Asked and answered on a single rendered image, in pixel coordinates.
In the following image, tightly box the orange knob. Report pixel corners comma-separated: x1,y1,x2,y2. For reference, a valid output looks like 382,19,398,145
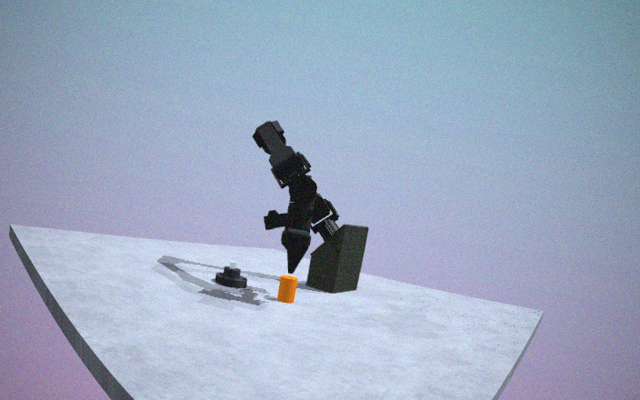
277,275,298,304

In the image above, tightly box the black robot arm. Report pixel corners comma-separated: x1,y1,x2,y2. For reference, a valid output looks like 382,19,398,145
253,120,339,241

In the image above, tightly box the dark grey round pedestal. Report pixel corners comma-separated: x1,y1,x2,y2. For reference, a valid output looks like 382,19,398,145
215,261,247,289

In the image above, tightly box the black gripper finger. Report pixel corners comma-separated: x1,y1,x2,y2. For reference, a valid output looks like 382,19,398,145
282,241,309,275

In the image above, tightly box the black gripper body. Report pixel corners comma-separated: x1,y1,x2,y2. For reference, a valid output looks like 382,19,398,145
281,202,314,246

